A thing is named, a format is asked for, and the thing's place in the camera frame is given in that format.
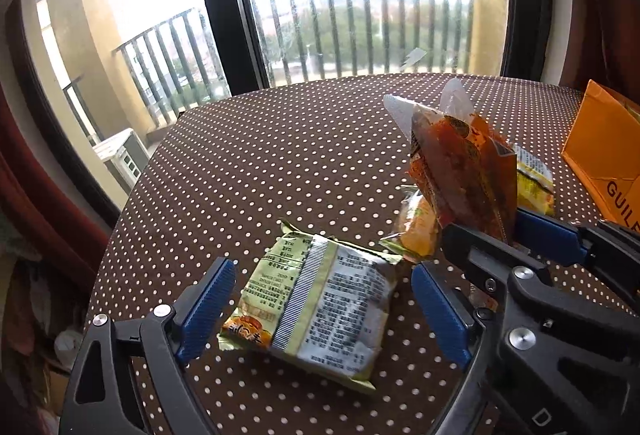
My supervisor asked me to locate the small red yellow candy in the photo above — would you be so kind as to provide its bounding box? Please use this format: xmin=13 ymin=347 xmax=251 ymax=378
xmin=514 ymin=144 xmax=555 ymax=216

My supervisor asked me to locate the dark red curtain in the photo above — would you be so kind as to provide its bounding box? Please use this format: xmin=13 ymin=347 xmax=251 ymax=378
xmin=0 ymin=89 xmax=112 ymax=295

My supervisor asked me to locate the black balcony railing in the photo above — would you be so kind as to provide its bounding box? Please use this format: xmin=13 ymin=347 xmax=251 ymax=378
xmin=62 ymin=0 xmax=482 ymax=146

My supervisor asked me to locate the yellow green noodle packet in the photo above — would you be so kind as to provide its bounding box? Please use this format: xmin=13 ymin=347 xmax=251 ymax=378
xmin=217 ymin=223 xmax=402 ymax=393

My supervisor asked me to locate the small orange sausage snack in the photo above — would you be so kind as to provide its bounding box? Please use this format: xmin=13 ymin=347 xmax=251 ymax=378
xmin=380 ymin=184 xmax=440 ymax=264

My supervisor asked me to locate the white outdoor air conditioner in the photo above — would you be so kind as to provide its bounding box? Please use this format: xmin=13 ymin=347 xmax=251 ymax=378
xmin=92 ymin=128 xmax=150 ymax=194

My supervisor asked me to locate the orange clear snack pouch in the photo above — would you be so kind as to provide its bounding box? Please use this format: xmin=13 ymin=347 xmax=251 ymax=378
xmin=383 ymin=77 xmax=518 ymax=243

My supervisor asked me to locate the black window frame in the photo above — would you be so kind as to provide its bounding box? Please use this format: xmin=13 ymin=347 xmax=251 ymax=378
xmin=1 ymin=0 xmax=552 ymax=229

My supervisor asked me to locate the brown polka dot tablecloth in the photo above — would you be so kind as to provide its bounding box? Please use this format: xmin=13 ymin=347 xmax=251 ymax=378
xmin=84 ymin=72 xmax=640 ymax=435

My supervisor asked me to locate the orange cardboard box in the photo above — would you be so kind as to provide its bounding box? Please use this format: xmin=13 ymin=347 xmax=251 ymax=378
xmin=562 ymin=80 xmax=640 ymax=233

